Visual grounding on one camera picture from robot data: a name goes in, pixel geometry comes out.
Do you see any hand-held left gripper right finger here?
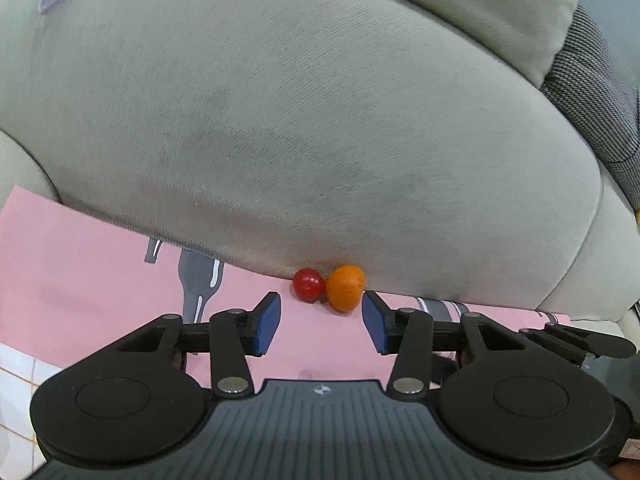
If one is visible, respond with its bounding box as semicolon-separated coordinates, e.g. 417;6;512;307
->
362;290;526;401

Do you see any light grey pillow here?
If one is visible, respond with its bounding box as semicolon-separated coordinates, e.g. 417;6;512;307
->
320;0;588;88

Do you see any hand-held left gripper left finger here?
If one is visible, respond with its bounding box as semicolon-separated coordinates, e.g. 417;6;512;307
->
117;291;282;401

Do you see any red cherry tomato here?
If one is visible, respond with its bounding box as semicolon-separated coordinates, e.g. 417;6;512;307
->
292;268;325;303

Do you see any large orange tangerine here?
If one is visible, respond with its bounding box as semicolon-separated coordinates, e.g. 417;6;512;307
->
325;264;365;312

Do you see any large grey sofa cushion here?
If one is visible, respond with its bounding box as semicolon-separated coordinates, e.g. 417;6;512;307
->
0;0;603;311

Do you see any light grey sofa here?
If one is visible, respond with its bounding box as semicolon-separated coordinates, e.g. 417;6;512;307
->
0;130;640;326

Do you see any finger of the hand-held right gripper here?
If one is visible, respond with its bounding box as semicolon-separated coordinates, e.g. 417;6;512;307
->
520;322;637;366

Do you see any pink printed blanket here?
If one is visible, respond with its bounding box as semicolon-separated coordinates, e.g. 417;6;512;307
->
0;185;573;396

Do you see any white grid-pattern cloth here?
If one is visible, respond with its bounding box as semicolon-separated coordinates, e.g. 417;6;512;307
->
0;342;66;480

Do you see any dark mesh fabric cushion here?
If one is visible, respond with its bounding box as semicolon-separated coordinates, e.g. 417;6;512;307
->
540;2;640;211

